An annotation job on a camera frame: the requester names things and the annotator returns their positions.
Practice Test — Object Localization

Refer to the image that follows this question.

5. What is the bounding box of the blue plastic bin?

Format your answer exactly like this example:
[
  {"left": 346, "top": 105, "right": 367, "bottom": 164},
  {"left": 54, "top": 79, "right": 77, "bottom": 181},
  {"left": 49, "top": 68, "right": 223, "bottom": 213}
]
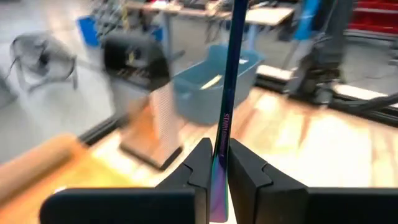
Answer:
[{"left": 172, "top": 43, "right": 266, "bottom": 126}]

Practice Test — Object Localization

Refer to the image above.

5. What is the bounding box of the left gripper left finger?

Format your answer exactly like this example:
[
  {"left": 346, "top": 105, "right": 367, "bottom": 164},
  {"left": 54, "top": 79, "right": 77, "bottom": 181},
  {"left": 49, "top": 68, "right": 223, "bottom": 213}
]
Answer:
[{"left": 39, "top": 137, "right": 214, "bottom": 224}]

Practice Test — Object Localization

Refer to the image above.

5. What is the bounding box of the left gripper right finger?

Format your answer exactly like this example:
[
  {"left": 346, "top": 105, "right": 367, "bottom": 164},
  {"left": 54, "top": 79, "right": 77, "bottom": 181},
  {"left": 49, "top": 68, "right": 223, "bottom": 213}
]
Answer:
[{"left": 228, "top": 138, "right": 398, "bottom": 224}]

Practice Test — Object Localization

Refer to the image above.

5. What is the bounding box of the metal box grater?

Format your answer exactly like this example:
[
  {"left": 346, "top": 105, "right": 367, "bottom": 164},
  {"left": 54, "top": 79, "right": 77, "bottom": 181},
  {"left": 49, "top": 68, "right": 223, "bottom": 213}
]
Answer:
[{"left": 103, "top": 34, "right": 185, "bottom": 172}]

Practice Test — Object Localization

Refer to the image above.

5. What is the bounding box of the orange translucent tray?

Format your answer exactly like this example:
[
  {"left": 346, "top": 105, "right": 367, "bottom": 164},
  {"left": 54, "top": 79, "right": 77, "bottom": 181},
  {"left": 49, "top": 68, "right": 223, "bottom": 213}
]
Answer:
[{"left": 0, "top": 133, "right": 156, "bottom": 224}]

